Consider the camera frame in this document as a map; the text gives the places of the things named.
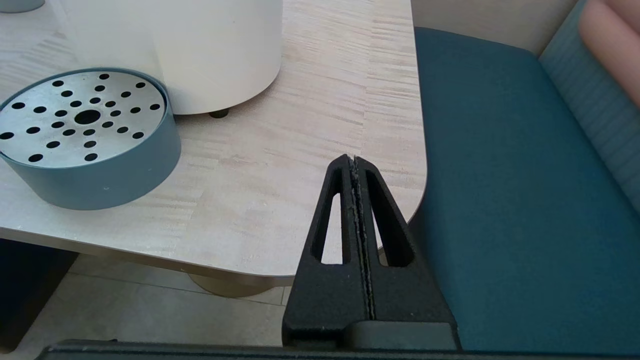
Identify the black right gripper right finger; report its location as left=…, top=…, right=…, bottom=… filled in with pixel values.
left=356, top=157, right=458, bottom=325

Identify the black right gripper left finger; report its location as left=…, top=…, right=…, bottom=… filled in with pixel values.
left=282, top=154, right=373, bottom=348

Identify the grey plastic cup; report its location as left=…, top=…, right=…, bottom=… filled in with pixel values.
left=0, top=0, right=46, bottom=14

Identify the large blue perforated drip tray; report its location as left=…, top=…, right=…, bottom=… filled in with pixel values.
left=0, top=67, right=182, bottom=211

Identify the large tea dispenser white base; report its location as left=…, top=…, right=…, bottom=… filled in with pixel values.
left=59, top=0, right=284, bottom=120

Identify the pink bolster cushion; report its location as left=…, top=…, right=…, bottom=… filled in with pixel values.
left=579, top=0, right=640, bottom=110

